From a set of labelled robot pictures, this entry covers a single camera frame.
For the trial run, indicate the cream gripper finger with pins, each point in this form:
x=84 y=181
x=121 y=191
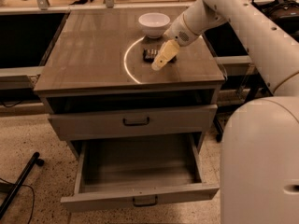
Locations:
x=168 y=46

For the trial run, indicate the rxbar chocolate bar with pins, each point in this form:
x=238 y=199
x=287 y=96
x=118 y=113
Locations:
x=150 y=54

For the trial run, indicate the grey middle drawer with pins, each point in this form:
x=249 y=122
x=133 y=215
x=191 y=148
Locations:
x=136 y=122

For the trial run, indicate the black caster leg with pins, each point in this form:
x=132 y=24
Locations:
x=219 y=125

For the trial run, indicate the black headset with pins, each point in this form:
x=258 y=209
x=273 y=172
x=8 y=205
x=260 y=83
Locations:
x=284 y=13

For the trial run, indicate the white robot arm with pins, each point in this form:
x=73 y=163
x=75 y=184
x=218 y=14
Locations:
x=259 y=173

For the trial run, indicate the grey drawer cabinet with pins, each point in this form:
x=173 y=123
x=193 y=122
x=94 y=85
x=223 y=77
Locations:
x=97 y=65

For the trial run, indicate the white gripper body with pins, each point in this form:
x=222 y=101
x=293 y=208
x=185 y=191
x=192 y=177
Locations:
x=178 y=32

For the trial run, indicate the black stand leg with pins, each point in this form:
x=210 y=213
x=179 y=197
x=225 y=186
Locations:
x=11 y=189

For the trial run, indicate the open grey bottom drawer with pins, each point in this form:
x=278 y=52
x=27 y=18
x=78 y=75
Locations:
x=138 y=172

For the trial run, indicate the white ceramic bowl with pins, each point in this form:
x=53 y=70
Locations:
x=153 y=24

